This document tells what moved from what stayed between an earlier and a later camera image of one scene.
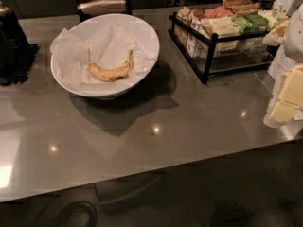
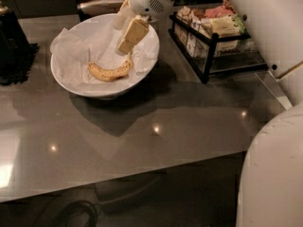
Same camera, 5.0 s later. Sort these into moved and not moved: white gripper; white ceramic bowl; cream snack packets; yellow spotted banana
Moved: white gripper
Not moved: cream snack packets; white ceramic bowl; yellow spotted banana
